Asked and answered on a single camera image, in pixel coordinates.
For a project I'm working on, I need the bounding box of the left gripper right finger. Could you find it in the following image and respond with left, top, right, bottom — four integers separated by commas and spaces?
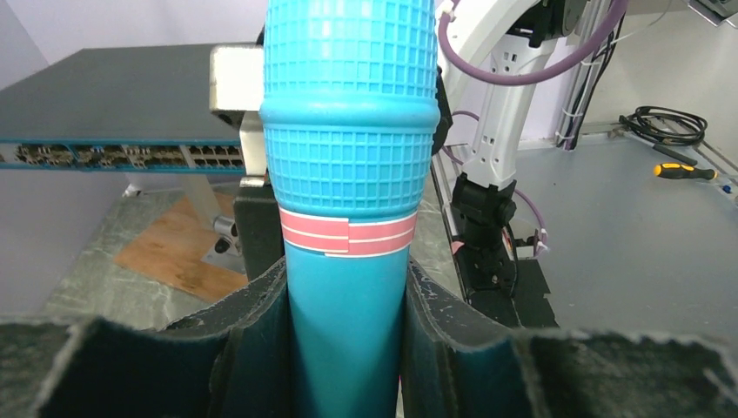
401, 262, 737, 417

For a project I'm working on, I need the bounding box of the coiled black cable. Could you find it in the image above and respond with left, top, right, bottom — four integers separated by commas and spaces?
618, 105, 709, 168

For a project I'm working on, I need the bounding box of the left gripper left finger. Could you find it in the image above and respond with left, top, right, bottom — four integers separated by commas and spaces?
1, 261, 292, 417

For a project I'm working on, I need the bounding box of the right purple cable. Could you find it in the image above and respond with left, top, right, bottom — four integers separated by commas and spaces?
437, 0, 631, 258

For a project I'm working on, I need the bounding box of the wooden base board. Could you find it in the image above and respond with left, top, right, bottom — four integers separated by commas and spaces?
114, 198, 248, 302

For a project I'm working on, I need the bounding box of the yellow handled screwdriver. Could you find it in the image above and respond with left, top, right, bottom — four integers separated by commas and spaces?
654, 163, 718, 181

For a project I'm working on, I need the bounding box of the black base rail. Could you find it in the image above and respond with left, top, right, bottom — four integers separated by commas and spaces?
454, 255, 559, 328

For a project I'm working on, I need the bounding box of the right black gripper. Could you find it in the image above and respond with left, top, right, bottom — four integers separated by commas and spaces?
233, 186, 285, 281

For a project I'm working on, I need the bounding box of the silver metal bracket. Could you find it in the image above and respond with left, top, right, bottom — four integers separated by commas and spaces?
184, 172, 246, 275

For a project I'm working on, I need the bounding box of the dark teal tilted board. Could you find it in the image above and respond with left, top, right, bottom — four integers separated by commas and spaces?
1, 44, 246, 174

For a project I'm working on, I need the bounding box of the blue microphone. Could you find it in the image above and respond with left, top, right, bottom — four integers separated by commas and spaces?
259, 1, 439, 417

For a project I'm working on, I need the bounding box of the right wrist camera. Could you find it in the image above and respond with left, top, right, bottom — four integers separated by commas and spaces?
210, 44, 269, 187

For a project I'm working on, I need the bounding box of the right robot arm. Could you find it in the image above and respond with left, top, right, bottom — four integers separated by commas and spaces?
210, 1, 627, 305

